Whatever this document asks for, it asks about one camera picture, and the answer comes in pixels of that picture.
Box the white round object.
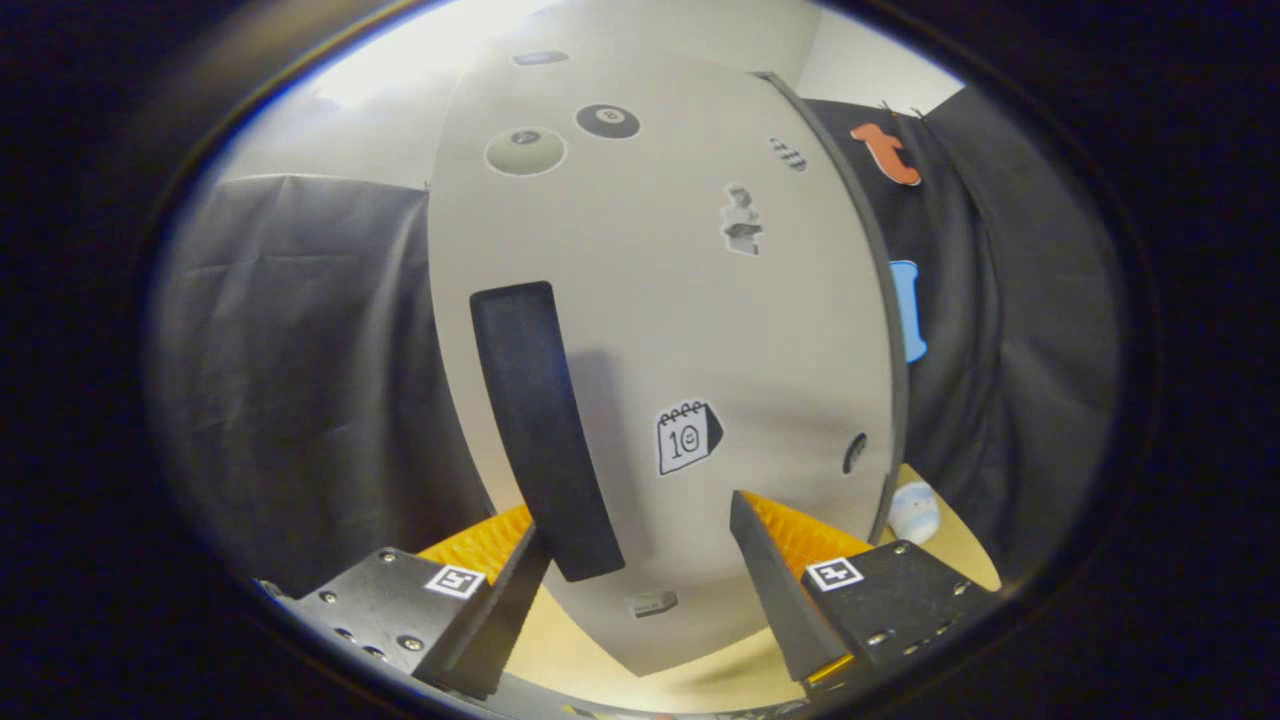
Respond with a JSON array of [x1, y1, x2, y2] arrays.
[[887, 481, 943, 547]]

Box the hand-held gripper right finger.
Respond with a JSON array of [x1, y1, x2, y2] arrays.
[[728, 490, 1001, 693]]

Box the black backdrop cloth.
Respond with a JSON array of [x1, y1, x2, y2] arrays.
[[145, 85, 1121, 601]]

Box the grey cabinet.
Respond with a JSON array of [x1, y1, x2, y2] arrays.
[[755, 70, 913, 549]]

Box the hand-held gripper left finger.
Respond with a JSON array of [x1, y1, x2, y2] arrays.
[[258, 503, 553, 701]]

